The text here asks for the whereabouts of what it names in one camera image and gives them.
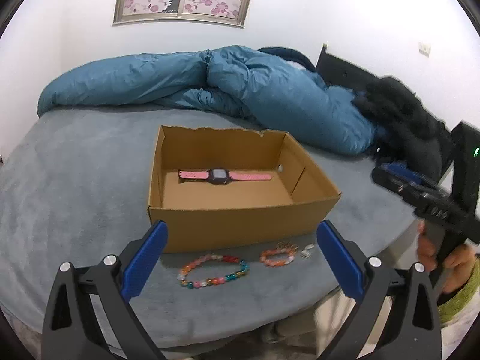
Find pink strap digital watch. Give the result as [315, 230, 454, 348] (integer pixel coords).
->
[178, 168, 272, 185]

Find brown cardboard box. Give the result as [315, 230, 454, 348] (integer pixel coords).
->
[147, 125, 341, 253]

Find multicolour bead bracelet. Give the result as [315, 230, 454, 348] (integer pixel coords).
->
[177, 253, 251, 290]

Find blue duvet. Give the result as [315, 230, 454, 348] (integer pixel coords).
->
[37, 46, 376, 155]

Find orange pink bead bracelet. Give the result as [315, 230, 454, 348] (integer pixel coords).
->
[259, 242, 300, 268]

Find grey fleece bed blanket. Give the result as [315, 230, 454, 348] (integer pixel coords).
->
[0, 102, 425, 350]

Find green shaggy rug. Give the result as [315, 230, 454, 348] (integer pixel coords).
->
[438, 260, 479, 325]

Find white wall switch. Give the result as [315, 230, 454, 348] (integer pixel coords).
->
[418, 44, 431, 57]

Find black clothes pile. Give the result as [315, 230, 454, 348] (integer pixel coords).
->
[352, 76, 454, 182]

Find black headboard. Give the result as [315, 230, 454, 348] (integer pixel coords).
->
[316, 44, 380, 92]

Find cream ribbed trousers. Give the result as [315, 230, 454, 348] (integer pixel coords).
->
[259, 289, 356, 354]

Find person's right hand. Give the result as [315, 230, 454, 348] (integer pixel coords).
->
[416, 219, 477, 295]

